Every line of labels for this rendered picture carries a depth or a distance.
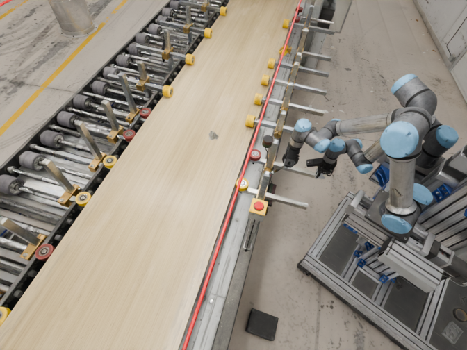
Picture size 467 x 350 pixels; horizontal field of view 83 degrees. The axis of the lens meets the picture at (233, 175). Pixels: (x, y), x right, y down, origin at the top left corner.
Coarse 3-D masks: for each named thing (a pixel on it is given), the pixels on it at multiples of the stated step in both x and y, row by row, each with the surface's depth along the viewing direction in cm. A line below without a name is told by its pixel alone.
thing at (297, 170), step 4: (260, 160) 175; (264, 160) 176; (264, 164) 177; (276, 164) 175; (280, 164) 175; (284, 168) 174; (288, 168) 173; (292, 168) 173; (296, 168) 173; (300, 168) 174; (296, 172) 174; (300, 172) 173; (304, 172) 172; (308, 172) 172; (312, 172) 172; (312, 176) 173
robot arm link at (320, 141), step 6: (312, 132) 127; (318, 132) 129; (324, 132) 128; (330, 132) 129; (306, 138) 128; (312, 138) 126; (318, 138) 126; (324, 138) 126; (330, 138) 129; (312, 144) 127; (318, 144) 125; (324, 144) 124; (330, 144) 128; (318, 150) 127; (324, 150) 125
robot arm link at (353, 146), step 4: (348, 140) 150; (352, 140) 149; (356, 140) 149; (360, 140) 150; (348, 144) 147; (352, 144) 148; (356, 144) 148; (360, 144) 149; (348, 148) 147; (352, 148) 147; (356, 148) 146; (360, 148) 147; (348, 152) 149; (352, 152) 146; (356, 152) 145
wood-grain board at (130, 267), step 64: (256, 0) 305; (256, 64) 232; (192, 128) 183; (128, 192) 152; (192, 192) 154; (64, 256) 129; (128, 256) 131; (192, 256) 133; (64, 320) 114; (128, 320) 115
